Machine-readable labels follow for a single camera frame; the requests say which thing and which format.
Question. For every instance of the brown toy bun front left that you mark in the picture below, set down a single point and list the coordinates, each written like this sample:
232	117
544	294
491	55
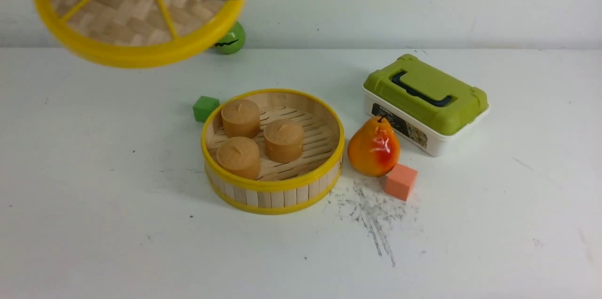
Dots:
240	156

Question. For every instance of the salmon pink cube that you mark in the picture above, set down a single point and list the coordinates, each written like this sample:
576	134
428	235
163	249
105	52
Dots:
400	182

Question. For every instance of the green toy watermelon ball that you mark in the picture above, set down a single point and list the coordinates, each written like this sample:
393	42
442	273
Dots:
233	41

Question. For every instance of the brown toy bun right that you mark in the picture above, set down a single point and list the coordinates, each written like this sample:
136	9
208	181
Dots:
283	140

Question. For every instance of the bamboo steamer basket yellow rims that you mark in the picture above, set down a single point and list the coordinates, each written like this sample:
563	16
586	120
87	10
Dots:
280	188

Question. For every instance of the orange yellow toy pear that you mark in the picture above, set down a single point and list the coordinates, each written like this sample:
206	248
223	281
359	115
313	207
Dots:
374	149

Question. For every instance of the yellow woven bamboo steamer lid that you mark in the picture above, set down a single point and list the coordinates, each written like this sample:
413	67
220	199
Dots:
138	33

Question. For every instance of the white box with green lid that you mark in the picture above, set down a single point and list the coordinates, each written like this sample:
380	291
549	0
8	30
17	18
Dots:
425	105

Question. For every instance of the brown toy bun back left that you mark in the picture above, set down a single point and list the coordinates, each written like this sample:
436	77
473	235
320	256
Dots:
241	118

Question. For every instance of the brown toy bun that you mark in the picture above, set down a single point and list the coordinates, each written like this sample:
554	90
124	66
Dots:
241	118
283	140
240	156

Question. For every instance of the small green cube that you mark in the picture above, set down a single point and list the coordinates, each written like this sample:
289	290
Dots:
203	107

